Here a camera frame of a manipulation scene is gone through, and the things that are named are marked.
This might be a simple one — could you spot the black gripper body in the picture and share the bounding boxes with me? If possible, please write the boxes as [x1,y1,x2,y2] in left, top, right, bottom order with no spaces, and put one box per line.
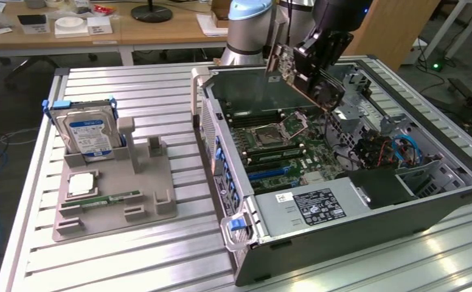
[310,0,373,68]

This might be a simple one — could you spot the graphics card with metal bracket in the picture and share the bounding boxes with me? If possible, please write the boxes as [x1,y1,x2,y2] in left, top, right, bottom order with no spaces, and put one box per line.
[263,18,346,114]

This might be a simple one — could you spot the wooden cabinet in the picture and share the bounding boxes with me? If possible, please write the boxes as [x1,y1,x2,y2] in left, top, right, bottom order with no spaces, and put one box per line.
[338,0,441,70]

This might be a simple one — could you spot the metal socket cover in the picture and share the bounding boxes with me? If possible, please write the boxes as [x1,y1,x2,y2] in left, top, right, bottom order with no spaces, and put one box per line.
[280,109,313,134]

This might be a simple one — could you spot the tall metal disk bay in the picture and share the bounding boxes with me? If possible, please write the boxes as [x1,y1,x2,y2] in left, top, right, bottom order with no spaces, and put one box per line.
[325,72,386,144]

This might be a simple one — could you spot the white paper stack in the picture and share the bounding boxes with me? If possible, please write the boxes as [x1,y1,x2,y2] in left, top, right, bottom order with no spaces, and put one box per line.
[195,13,229,37]

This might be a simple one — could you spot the open cardboard box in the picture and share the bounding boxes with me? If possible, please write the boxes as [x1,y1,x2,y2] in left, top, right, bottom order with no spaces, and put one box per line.
[210,0,231,21]

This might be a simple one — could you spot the green motherboard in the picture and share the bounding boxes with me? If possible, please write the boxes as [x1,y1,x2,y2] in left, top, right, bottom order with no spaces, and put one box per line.
[222,103,345,191]

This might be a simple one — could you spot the green RAM stick black chips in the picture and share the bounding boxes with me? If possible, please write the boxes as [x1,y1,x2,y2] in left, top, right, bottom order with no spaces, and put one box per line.
[245,148,305,162]

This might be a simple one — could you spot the wooden desk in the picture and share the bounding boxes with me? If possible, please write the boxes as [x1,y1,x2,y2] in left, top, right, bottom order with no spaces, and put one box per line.
[0,0,342,66]

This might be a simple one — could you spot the small silver heatsink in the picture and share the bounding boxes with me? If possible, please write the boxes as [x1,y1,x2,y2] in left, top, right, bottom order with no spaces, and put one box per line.
[298,172,322,184]

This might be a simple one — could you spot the black round lamp base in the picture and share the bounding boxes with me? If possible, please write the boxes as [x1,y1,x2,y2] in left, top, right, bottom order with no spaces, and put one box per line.
[129,0,174,24]

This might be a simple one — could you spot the low metal disk bay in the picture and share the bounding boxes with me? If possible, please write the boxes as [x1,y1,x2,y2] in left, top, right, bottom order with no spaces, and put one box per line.
[393,158,468,198]

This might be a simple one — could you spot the grey power supply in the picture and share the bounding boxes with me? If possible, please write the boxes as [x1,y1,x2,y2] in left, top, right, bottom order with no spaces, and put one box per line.
[253,177,373,238]

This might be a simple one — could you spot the small plain white box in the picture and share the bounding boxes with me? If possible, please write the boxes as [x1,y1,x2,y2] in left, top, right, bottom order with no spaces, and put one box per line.
[85,16,111,36]

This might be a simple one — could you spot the red packet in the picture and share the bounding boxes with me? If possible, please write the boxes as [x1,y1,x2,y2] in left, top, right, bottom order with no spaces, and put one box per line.
[91,3,114,16]

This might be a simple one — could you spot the blue case latch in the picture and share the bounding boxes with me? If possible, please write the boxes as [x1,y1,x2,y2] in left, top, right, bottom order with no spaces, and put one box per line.
[226,219,247,234]

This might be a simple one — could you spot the white box with round dish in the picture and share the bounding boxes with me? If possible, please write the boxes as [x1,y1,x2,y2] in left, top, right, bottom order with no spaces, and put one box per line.
[53,16,90,40]

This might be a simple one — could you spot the hard disk with blue caddy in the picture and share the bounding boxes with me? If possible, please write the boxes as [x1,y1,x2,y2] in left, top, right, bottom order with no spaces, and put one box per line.
[39,96,127,162]

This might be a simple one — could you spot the grey parts rack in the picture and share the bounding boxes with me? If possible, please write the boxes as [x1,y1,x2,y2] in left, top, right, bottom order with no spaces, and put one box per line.
[51,117,178,243]

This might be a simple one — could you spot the open black PC case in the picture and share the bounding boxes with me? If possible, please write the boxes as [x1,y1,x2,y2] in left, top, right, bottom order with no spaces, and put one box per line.
[189,59,472,287]

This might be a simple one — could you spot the white box with black lid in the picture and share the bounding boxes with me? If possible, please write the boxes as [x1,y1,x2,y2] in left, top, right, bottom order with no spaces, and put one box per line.
[15,14,50,35]

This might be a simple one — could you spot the black office chair base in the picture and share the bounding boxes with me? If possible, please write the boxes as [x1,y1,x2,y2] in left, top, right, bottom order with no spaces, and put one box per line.
[0,56,65,91]

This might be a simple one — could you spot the green RAM stick white label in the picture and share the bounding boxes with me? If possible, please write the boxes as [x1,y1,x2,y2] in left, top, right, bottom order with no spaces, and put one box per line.
[63,190,143,209]

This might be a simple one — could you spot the silver CPU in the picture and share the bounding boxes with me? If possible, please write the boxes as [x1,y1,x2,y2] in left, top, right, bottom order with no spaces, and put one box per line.
[66,173,97,198]

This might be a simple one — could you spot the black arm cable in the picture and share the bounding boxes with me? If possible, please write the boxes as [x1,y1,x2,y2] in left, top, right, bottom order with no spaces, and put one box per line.
[286,0,296,46]

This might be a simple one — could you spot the white desk frame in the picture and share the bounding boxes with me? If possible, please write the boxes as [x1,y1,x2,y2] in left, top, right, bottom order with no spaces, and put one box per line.
[420,0,472,83]

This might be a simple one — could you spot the black wire bundle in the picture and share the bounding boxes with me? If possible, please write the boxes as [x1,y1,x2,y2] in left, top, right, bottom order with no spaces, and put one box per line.
[346,130,385,170]

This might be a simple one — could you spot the red wire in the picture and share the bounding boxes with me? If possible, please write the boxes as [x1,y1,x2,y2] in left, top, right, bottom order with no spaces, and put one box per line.
[376,138,394,167]

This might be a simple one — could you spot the blue wire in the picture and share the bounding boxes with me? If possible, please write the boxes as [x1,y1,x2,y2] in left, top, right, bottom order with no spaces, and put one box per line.
[392,133,424,168]

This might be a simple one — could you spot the white floor cable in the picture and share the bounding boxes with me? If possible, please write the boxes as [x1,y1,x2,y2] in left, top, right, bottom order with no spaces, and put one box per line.
[0,127,38,145]

